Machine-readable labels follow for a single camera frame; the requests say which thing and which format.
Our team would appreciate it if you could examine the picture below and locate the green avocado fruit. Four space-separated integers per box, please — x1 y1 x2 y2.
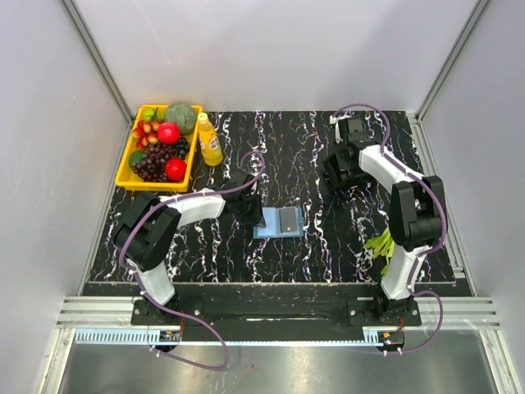
128 150 145 168

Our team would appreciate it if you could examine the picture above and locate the green melon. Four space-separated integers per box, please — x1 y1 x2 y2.
164 103 198 135

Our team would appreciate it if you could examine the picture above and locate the black card box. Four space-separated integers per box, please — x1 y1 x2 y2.
323 149 372 190

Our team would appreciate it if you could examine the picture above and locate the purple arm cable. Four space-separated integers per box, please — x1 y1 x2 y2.
118 150 267 370
331 102 448 355

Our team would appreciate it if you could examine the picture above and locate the dark purple grape bunch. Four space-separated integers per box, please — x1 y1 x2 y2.
131 137 190 183

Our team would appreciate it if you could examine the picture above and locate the yellow plastic tray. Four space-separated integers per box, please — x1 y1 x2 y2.
115 104 199 192

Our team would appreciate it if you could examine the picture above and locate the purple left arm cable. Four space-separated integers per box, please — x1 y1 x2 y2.
118 150 267 370

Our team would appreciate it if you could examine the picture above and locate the red apple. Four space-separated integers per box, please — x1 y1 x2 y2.
164 158 187 182

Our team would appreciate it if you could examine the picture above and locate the green lime fruit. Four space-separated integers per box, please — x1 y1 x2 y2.
142 108 158 122

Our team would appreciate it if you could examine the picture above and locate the yellow juice bottle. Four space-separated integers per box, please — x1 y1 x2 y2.
197 112 223 167

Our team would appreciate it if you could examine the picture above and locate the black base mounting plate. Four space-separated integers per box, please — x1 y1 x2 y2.
130 282 422 329

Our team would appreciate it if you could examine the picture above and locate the blue card holder wallet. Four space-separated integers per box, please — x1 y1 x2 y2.
253 207 304 239

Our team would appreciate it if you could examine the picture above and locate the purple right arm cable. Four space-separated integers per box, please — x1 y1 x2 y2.
331 102 448 355

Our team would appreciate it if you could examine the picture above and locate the small red fruit cluster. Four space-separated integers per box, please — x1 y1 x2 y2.
131 121 161 149

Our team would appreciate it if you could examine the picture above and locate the white celery stalk with leaves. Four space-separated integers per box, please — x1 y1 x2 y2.
364 227 395 277

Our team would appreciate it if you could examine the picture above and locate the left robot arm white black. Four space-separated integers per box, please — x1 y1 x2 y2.
112 170 266 324

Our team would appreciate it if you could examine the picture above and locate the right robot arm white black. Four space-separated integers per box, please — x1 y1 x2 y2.
323 116 447 325

